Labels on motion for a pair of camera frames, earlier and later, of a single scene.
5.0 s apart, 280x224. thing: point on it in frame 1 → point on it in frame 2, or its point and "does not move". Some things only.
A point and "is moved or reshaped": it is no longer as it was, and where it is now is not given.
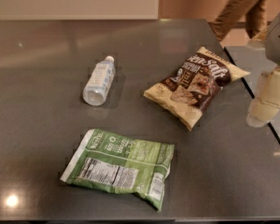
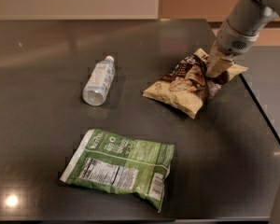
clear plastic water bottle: (95, 91) does not move
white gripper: (279, 38) → (231, 43)
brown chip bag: (193, 88) is moved or reshaped
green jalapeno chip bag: (122, 163) does not move
